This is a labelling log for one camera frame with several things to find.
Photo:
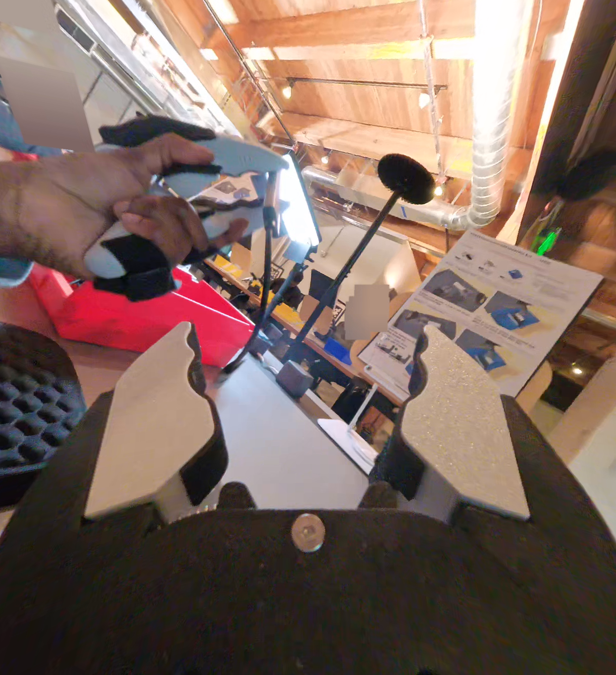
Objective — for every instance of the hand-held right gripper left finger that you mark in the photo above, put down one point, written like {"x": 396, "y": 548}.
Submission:
{"x": 150, "y": 422}

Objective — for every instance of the blue plastic box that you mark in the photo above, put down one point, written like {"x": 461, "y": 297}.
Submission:
{"x": 337, "y": 350}

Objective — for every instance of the instruction poster board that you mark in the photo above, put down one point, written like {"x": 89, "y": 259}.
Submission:
{"x": 498, "y": 295}
{"x": 229, "y": 187}

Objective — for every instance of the green exit sign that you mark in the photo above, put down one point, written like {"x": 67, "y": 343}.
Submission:
{"x": 546, "y": 242}

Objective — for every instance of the person's left hand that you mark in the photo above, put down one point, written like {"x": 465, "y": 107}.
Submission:
{"x": 76, "y": 195}

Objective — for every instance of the black honeycomb foam pad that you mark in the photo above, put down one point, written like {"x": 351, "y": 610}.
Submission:
{"x": 18, "y": 411}

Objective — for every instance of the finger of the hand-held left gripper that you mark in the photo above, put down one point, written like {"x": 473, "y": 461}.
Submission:
{"x": 250, "y": 155}
{"x": 258, "y": 217}

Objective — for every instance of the bright light panel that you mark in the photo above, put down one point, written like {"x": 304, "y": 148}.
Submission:
{"x": 300, "y": 205}

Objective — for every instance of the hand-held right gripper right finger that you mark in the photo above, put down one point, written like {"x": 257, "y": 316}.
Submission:
{"x": 461, "y": 432}

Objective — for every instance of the small grey box device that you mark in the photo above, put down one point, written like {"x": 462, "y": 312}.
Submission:
{"x": 295, "y": 380}

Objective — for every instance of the row of yellow bins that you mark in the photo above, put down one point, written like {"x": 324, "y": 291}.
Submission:
{"x": 229, "y": 266}

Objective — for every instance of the red plastic bin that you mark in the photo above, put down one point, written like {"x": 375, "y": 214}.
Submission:
{"x": 128, "y": 321}

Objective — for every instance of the silver air duct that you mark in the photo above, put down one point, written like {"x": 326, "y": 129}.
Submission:
{"x": 490, "y": 132}

